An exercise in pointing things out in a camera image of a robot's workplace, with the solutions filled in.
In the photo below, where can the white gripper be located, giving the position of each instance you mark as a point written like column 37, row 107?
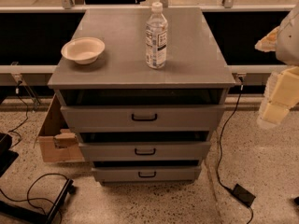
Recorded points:
column 290, row 44

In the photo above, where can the grey drawer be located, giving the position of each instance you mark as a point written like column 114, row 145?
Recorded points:
column 145, row 151
column 146, row 174
column 142, row 118

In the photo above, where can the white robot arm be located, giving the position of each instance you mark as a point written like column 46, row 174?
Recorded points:
column 284, row 40

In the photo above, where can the grey top drawer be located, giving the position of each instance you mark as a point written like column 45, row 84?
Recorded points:
column 142, row 118

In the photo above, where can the grey drawer cabinet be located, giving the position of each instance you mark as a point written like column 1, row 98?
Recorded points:
column 195, row 74

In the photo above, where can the grey bottom drawer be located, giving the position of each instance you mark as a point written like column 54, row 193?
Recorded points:
column 146, row 174

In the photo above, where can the black power adapter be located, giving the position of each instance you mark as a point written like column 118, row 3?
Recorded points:
column 243, row 195

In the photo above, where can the clear plastic water bottle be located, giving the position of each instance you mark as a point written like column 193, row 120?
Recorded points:
column 156, row 37

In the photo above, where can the white bowl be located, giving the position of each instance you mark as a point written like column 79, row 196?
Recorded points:
column 83, row 50

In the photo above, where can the brown cardboard box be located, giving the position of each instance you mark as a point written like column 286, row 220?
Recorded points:
column 57, row 143

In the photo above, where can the black stand base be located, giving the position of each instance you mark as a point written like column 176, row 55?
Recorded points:
column 37, row 210

